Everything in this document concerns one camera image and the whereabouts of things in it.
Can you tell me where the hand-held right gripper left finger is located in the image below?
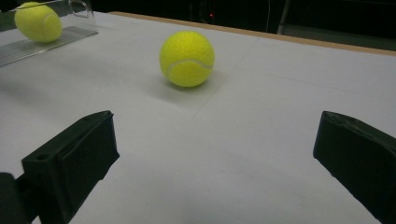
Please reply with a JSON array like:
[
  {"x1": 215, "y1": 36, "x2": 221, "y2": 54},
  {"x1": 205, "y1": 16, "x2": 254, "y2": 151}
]
[{"x1": 21, "y1": 110, "x2": 121, "y2": 224}]

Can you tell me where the white metal desk frame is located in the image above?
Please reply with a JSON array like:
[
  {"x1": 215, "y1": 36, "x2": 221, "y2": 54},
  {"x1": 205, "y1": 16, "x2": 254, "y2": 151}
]
[{"x1": 276, "y1": 0, "x2": 294, "y2": 35}]

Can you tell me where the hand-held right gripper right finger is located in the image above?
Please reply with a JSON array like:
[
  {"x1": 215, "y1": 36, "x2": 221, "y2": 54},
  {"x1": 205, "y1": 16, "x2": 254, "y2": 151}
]
[{"x1": 312, "y1": 110, "x2": 396, "y2": 224}]

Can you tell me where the yellow tennis ball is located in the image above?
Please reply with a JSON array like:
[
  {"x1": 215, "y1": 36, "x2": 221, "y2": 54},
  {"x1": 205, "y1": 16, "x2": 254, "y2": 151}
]
[
  {"x1": 159, "y1": 30, "x2": 217, "y2": 89},
  {"x1": 13, "y1": 1, "x2": 64, "y2": 44}
]

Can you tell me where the clear plastic tray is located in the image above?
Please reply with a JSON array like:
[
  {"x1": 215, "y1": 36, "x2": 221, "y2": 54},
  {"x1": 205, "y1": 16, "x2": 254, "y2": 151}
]
[{"x1": 0, "y1": 0, "x2": 99, "y2": 68}]

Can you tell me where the white board sheet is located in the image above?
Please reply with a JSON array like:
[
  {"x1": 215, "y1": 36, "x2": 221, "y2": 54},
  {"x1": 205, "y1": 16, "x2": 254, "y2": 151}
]
[{"x1": 0, "y1": 10, "x2": 396, "y2": 224}]

